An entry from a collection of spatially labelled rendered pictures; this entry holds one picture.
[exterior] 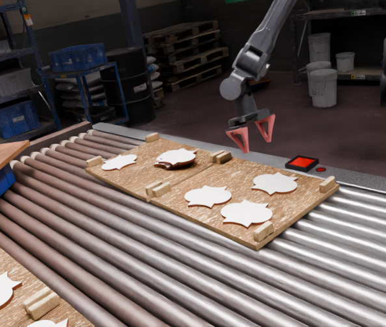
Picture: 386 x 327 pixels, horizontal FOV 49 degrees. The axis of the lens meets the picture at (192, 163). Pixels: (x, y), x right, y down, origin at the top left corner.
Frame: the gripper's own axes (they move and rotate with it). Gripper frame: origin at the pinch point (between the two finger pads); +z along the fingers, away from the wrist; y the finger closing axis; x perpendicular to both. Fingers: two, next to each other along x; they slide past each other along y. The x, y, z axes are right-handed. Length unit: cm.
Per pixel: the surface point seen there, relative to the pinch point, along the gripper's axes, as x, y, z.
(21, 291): 17, -67, 10
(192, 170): 27.9, -4.1, 4.6
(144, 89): 354, 202, -43
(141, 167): 46.3, -11.4, -0.5
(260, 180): 3.5, 0.5, 10.7
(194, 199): 11.8, -18.0, 8.9
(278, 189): -4.3, -1.6, 13.1
